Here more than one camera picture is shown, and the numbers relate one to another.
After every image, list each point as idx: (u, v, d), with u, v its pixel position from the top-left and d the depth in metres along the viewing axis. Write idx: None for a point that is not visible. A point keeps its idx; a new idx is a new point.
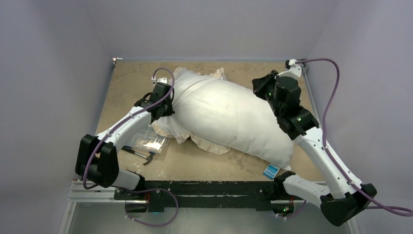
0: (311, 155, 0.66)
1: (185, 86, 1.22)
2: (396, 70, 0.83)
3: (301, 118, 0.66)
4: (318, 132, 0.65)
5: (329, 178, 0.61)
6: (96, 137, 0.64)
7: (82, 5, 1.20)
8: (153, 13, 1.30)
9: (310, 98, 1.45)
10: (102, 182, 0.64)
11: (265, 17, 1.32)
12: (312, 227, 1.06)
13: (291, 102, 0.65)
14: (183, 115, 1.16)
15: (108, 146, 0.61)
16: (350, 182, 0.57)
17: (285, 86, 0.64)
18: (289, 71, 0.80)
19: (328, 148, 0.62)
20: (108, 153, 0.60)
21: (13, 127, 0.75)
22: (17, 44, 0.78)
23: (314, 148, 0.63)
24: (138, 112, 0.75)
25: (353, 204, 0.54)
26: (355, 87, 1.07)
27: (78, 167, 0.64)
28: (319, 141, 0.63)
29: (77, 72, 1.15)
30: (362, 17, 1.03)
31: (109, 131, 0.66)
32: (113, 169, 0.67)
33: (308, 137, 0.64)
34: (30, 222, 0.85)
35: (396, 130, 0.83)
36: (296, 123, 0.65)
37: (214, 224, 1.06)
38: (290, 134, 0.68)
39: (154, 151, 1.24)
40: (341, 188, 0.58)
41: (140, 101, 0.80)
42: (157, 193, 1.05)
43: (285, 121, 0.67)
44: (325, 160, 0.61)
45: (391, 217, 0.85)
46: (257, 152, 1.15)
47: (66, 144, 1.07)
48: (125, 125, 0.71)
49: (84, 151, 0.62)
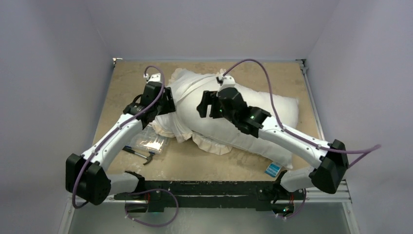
0: (277, 142, 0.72)
1: (186, 85, 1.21)
2: (396, 70, 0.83)
3: (253, 115, 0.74)
4: (271, 119, 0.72)
5: (301, 152, 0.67)
6: (83, 156, 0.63)
7: (82, 6, 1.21)
8: (153, 12, 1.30)
9: (310, 98, 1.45)
10: (93, 200, 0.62)
11: (264, 17, 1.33)
12: (312, 228, 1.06)
13: (239, 107, 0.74)
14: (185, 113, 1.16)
15: (95, 166, 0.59)
16: (318, 146, 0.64)
17: (226, 96, 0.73)
18: (222, 85, 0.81)
19: (286, 128, 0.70)
20: (94, 175, 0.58)
21: (13, 126, 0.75)
22: (17, 44, 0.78)
23: (275, 134, 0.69)
24: (126, 123, 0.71)
25: (330, 164, 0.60)
26: (355, 87, 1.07)
27: (69, 185, 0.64)
28: (276, 126, 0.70)
29: (77, 72, 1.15)
30: (362, 17, 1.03)
31: (94, 149, 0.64)
32: (104, 186, 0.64)
33: (266, 127, 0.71)
34: (30, 222, 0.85)
35: (395, 130, 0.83)
36: (251, 122, 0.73)
37: (214, 224, 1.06)
38: (253, 133, 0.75)
39: (154, 151, 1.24)
40: (315, 156, 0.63)
41: (129, 107, 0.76)
42: (157, 193, 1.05)
43: (243, 124, 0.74)
44: (290, 139, 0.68)
45: (391, 217, 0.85)
46: (260, 149, 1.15)
47: (66, 144, 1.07)
48: (112, 138, 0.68)
49: (73, 170, 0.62)
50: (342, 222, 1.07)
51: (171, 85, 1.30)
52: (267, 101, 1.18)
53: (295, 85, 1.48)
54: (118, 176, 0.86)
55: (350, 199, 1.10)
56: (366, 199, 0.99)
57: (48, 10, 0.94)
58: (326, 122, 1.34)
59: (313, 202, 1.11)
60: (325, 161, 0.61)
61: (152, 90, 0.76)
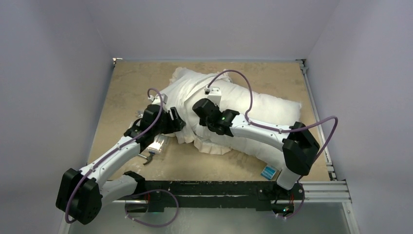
0: (249, 135, 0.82)
1: (187, 86, 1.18)
2: (395, 70, 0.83)
3: (224, 117, 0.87)
4: (241, 117, 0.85)
5: (269, 141, 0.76)
6: (80, 172, 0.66)
7: (81, 6, 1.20)
8: (153, 13, 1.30)
9: (310, 98, 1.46)
10: (82, 219, 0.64)
11: (264, 17, 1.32)
12: (313, 227, 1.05)
13: (209, 112, 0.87)
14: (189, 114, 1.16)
15: (90, 183, 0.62)
16: (280, 130, 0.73)
17: (197, 106, 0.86)
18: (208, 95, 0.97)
19: (252, 121, 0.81)
20: (90, 190, 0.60)
21: (12, 126, 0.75)
22: (17, 44, 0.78)
23: (244, 128, 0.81)
24: (125, 144, 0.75)
25: (290, 142, 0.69)
26: (355, 87, 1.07)
27: (60, 201, 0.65)
28: (244, 122, 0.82)
29: (76, 71, 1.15)
30: (361, 17, 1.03)
31: (92, 166, 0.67)
32: (96, 205, 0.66)
33: (235, 124, 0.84)
34: (30, 222, 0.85)
35: (394, 130, 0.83)
36: (222, 123, 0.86)
37: (214, 224, 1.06)
38: (227, 132, 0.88)
39: (154, 151, 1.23)
40: (277, 139, 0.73)
41: (130, 130, 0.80)
42: (158, 193, 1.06)
43: (217, 126, 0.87)
44: (255, 130, 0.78)
45: (390, 217, 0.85)
46: (254, 151, 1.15)
47: (66, 144, 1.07)
48: (111, 158, 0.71)
49: (67, 186, 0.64)
50: (342, 222, 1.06)
51: (171, 87, 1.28)
52: (263, 104, 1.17)
53: (295, 85, 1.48)
54: (117, 184, 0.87)
55: (350, 199, 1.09)
56: (366, 199, 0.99)
57: (48, 10, 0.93)
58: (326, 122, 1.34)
59: (312, 202, 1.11)
60: (286, 142, 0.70)
61: (151, 115, 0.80)
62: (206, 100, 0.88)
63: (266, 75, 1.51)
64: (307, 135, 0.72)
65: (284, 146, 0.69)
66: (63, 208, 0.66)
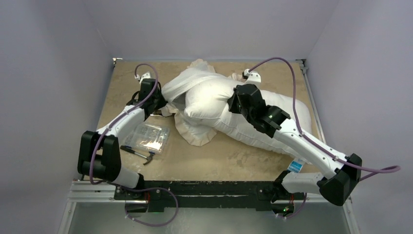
0: (292, 145, 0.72)
1: (202, 86, 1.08)
2: (395, 71, 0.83)
3: (272, 115, 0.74)
4: (291, 122, 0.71)
5: (317, 162, 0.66)
6: (97, 132, 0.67)
7: (82, 6, 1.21)
8: (153, 13, 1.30)
9: (310, 98, 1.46)
10: (107, 175, 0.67)
11: (264, 17, 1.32)
12: (312, 227, 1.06)
13: (256, 104, 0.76)
14: (206, 110, 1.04)
15: (110, 138, 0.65)
16: (335, 158, 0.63)
17: (245, 92, 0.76)
18: (249, 80, 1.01)
19: (305, 134, 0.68)
20: (111, 145, 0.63)
21: (10, 126, 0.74)
22: (17, 44, 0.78)
23: (293, 138, 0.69)
24: (132, 109, 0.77)
25: (344, 179, 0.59)
26: (354, 87, 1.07)
27: (82, 164, 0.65)
28: (295, 130, 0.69)
29: (76, 71, 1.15)
30: (362, 17, 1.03)
31: (108, 125, 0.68)
32: (116, 162, 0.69)
33: (284, 129, 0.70)
34: (30, 222, 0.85)
35: (394, 130, 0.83)
36: (269, 121, 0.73)
37: (214, 224, 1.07)
38: (269, 132, 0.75)
39: (154, 151, 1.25)
40: (329, 167, 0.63)
41: (131, 101, 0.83)
42: (157, 193, 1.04)
43: (260, 122, 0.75)
44: (306, 146, 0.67)
45: (391, 217, 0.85)
46: (281, 146, 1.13)
47: (66, 144, 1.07)
48: (122, 120, 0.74)
49: (87, 147, 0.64)
50: (341, 222, 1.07)
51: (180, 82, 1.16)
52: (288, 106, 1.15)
53: (294, 85, 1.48)
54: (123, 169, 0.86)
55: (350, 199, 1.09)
56: (366, 199, 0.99)
57: (47, 9, 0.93)
58: (326, 122, 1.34)
59: (312, 203, 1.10)
60: (339, 174, 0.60)
61: (149, 85, 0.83)
62: (256, 88, 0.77)
63: (267, 75, 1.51)
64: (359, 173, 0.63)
65: (335, 176, 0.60)
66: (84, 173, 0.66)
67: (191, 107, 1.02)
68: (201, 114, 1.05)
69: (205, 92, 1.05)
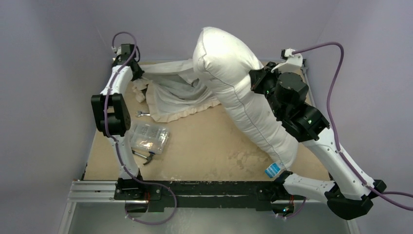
0: (321, 158, 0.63)
1: (230, 45, 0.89)
2: (396, 71, 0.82)
3: (311, 119, 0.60)
4: (330, 133, 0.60)
5: (343, 182, 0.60)
6: (102, 94, 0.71)
7: (82, 6, 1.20)
8: (153, 13, 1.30)
9: (310, 99, 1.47)
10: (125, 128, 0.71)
11: (265, 17, 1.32)
12: (313, 227, 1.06)
13: (297, 103, 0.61)
14: (226, 71, 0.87)
15: (116, 95, 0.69)
16: (366, 184, 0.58)
17: (290, 87, 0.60)
18: (286, 61, 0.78)
19: (342, 152, 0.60)
20: (120, 99, 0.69)
21: (10, 127, 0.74)
22: (18, 45, 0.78)
23: (328, 153, 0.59)
24: (121, 68, 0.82)
25: (368, 206, 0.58)
26: (355, 87, 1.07)
27: (99, 124, 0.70)
28: (332, 145, 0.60)
29: (76, 71, 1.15)
30: (363, 16, 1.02)
31: (108, 86, 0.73)
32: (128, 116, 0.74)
33: (322, 142, 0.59)
34: (30, 223, 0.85)
35: (395, 131, 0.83)
36: (306, 126, 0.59)
37: (214, 224, 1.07)
38: (299, 136, 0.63)
39: (154, 151, 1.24)
40: (357, 192, 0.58)
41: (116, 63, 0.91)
42: (157, 193, 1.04)
43: (290, 123, 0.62)
44: (340, 165, 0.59)
45: (391, 218, 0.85)
46: (275, 143, 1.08)
47: (65, 144, 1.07)
48: (117, 79, 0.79)
49: (98, 107, 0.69)
50: (342, 222, 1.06)
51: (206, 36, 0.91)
52: None
53: None
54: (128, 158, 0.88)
55: None
56: None
57: (47, 10, 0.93)
58: None
59: (313, 203, 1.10)
60: (366, 201, 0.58)
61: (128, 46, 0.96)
62: (303, 83, 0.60)
63: None
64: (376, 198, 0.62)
65: (362, 204, 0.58)
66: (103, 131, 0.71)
67: (210, 58, 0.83)
68: (217, 73, 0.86)
69: (228, 50, 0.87)
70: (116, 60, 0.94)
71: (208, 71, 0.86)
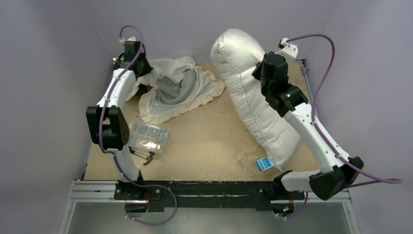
0: (298, 130, 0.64)
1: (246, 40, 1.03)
2: (395, 71, 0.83)
3: (290, 94, 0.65)
4: (308, 107, 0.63)
5: (316, 152, 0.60)
6: (99, 106, 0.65)
7: (82, 7, 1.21)
8: (153, 13, 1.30)
9: (310, 98, 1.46)
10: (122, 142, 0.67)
11: (265, 16, 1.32)
12: (312, 227, 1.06)
13: (278, 78, 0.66)
14: (236, 57, 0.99)
15: (114, 108, 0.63)
16: (338, 155, 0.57)
17: (272, 62, 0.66)
18: (281, 51, 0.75)
19: (316, 124, 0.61)
20: (116, 114, 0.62)
21: (10, 127, 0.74)
22: (18, 45, 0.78)
23: (304, 124, 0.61)
24: (122, 74, 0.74)
25: (339, 177, 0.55)
26: (354, 87, 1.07)
27: (95, 137, 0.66)
28: (308, 117, 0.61)
29: (76, 72, 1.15)
30: (363, 16, 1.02)
31: (106, 97, 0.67)
32: (125, 128, 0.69)
33: (297, 112, 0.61)
34: (30, 223, 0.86)
35: (394, 130, 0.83)
36: (285, 99, 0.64)
37: (214, 224, 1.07)
38: (280, 112, 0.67)
39: (154, 151, 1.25)
40: (328, 162, 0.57)
41: (118, 64, 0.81)
42: (157, 192, 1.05)
43: (274, 98, 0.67)
44: (313, 134, 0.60)
45: (390, 218, 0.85)
46: (270, 136, 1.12)
47: (65, 144, 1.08)
48: (116, 87, 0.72)
49: (94, 121, 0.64)
50: (341, 222, 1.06)
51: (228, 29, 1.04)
52: None
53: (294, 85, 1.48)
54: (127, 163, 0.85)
55: (350, 199, 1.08)
56: (366, 199, 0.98)
57: (47, 11, 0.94)
58: (325, 122, 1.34)
59: (312, 203, 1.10)
60: (336, 171, 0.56)
61: (132, 45, 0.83)
62: (286, 61, 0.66)
63: None
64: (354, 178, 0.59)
65: (332, 173, 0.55)
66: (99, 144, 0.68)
67: (225, 44, 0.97)
68: (228, 57, 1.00)
69: (243, 42, 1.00)
70: (119, 58, 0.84)
71: (220, 53, 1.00)
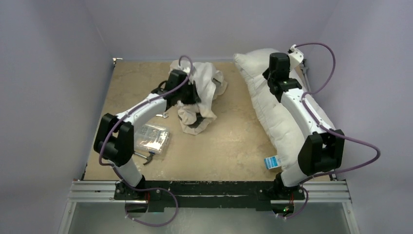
0: (291, 110, 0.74)
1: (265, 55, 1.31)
2: (396, 71, 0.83)
3: (287, 82, 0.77)
4: (300, 92, 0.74)
5: (303, 125, 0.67)
6: (116, 117, 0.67)
7: (82, 7, 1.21)
8: (154, 13, 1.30)
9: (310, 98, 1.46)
10: (117, 158, 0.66)
11: (264, 17, 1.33)
12: (312, 227, 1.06)
13: (280, 69, 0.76)
14: (250, 65, 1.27)
15: (127, 126, 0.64)
16: (320, 124, 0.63)
17: (275, 55, 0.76)
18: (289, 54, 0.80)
19: (305, 101, 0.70)
20: (127, 131, 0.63)
21: (9, 126, 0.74)
22: (17, 45, 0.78)
23: (293, 101, 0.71)
24: (155, 99, 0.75)
25: (318, 139, 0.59)
26: (354, 87, 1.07)
27: (97, 143, 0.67)
28: (298, 97, 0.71)
29: (76, 71, 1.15)
30: (363, 17, 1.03)
31: (128, 112, 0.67)
32: (129, 147, 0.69)
33: (289, 93, 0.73)
34: (30, 222, 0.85)
35: (394, 130, 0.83)
36: (282, 85, 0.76)
37: (214, 224, 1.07)
38: (279, 96, 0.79)
39: (154, 151, 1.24)
40: (309, 129, 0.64)
41: (156, 89, 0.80)
42: (157, 193, 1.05)
43: (274, 85, 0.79)
44: (299, 108, 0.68)
45: (390, 217, 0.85)
46: (277, 135, 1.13)
47: (66, 143, 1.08)
48: (143, 108, 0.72)
49: (104, 127, 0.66)
50: (341, 222, 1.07)
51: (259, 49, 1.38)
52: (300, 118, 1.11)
53: None
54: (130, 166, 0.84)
55: (350, 199, 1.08)
56: (366, 199, 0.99)
57: (47, 10, 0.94)
58: None
59: (312, 203, 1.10)
60: (314, 135, 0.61)
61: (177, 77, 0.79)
62: (288, 57, 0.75)
63: None
64: (339, 151, 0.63)
65: (310, 136, 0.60)
66: (98, 151, 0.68)
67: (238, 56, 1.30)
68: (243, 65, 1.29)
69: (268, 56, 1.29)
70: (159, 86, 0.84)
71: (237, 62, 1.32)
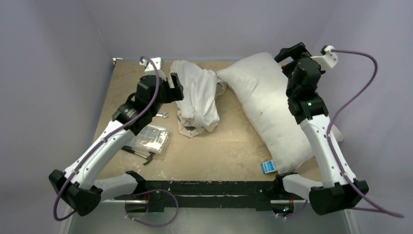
0: (312, 143, 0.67)
1: (243, 65, 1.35)
2: (396, 70, 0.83)
3: (312, 103, 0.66)
4: (325, 120, 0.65)
5: (324, 166, 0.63)
6: (64, 175, 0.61)
7: (82, 6, 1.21)
8: (153, 13, 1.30)
9: None
10: (82, 212, 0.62)
11: (264, 17, 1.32)
12: (312, 227, 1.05)
13: (307, 86, 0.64)
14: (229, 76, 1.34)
15: (74, 188, 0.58)
16: (344, 173, 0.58)
17: (305, 68, 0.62)
18: (320, 58, 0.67)
19: (330, 137, 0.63)
20: (74, 196, 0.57)
21: (9, 126, 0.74)
22: (17, 44, 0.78)
23: (317, 135, 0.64)
24: (111, 135, 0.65)
25: (339, 193, 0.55)
26: (354, 86, 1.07)
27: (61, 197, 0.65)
28: (324, 129, 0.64)
29: (76, 71, 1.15)
30: (364, 17, 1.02)
31: (74, 169, 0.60)
32: (92, 199, 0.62)
33: (313, 122, 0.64)
34: (30, 223, 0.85)
35: (394, 129, 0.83)
36: (304, 107, 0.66)
37: (213, 225, 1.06)
38: (299, 117, 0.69)
39: (154, 151, 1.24)
40: (331, 177, 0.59)
41: (120, 111, 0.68)
42: (157, 194, 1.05)
43: (294, 103, 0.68)
44: (323, 148, 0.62)
45: (391, 216, 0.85)
46: (269, 140, 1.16)
47: (65, 143, 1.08)
48: (97, 152, 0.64)
49: (55, 187, 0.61)
50: (341, 222, 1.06)
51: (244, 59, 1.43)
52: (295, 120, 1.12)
53: None
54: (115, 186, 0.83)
55: None
56: None
57: (47, 9, 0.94)
58: None
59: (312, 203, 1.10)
60: (337, 186, 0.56)
61: (146, 90, 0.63)
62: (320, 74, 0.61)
63: None
64: (356, 201, 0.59)
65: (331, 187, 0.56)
66: None
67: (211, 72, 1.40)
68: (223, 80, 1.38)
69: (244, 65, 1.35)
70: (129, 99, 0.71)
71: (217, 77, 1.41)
